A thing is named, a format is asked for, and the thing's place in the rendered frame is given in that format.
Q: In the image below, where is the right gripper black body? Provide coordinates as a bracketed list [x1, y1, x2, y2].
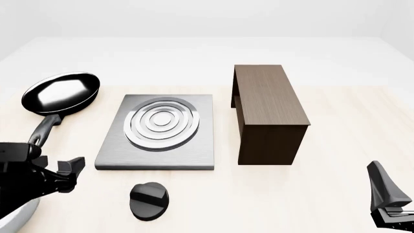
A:
[369, 203, 414, 230]

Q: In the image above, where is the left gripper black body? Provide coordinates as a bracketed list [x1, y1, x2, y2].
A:
[32, 166, 79, 194]

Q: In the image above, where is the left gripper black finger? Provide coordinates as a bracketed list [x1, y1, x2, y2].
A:
[31, 155, 50, 169]
[57, 156, 86, 177]

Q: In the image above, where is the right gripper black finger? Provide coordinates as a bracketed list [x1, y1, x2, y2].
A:
[366, 160, 414, 215]

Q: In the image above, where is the flat grey stove plate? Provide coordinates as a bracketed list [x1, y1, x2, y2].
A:
[94, 93, 215, 171]

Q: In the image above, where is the small flat plate on stalk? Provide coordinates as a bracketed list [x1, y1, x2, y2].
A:
[0, 142, 43, 163]

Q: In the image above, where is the black frying pan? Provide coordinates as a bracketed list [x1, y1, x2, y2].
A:
[21, 71, 101, 149]

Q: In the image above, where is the dark brown wooden cabinet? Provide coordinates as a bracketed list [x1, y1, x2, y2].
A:
[230, 64, 312, 166]

